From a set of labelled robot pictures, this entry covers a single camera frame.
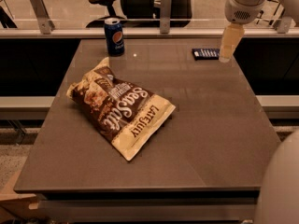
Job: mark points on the blue rxbar blueberry bar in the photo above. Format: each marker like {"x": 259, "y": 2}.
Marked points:
{"x": 206, "y": 54}

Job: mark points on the cardboard box at floor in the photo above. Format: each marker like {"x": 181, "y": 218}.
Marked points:
{"x": 17, "y": 206}

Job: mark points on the black office chair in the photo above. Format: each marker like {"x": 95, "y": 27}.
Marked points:
{"x": 144, "y": 13}

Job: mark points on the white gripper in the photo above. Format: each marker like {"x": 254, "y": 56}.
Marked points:
{"x": 239, "y": 12}

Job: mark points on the blue pepsi can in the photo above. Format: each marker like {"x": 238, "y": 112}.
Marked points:
{"x": 114, "y": 36}

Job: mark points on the brown sea salt chip bag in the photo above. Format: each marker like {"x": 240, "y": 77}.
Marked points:
{"x": 126, "y": 114}

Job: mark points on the left metal glass bracket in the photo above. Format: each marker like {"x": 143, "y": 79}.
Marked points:
{"x": 45, "y": 24}

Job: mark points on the middle metal glass bracket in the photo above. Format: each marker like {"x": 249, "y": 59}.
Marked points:
{"x": 165, "y": 13}

